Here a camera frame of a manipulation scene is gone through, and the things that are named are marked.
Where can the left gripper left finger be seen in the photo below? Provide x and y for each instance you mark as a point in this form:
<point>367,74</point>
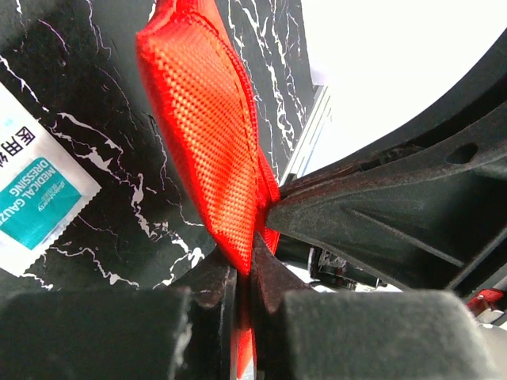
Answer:
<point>183,331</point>

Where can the red first aid pouch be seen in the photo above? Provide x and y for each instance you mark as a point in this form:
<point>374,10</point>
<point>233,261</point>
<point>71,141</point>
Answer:
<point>204,105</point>

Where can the medical gauze packet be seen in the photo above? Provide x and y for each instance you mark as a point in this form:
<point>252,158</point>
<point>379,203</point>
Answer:
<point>43,188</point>

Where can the aluminium frame rail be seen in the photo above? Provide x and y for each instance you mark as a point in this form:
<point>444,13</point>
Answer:
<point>319,115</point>

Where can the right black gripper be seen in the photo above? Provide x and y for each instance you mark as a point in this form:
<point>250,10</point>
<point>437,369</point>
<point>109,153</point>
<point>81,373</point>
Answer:
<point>422,207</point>

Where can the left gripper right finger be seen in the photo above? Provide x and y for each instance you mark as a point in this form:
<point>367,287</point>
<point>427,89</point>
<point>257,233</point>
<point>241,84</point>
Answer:
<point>300,333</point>

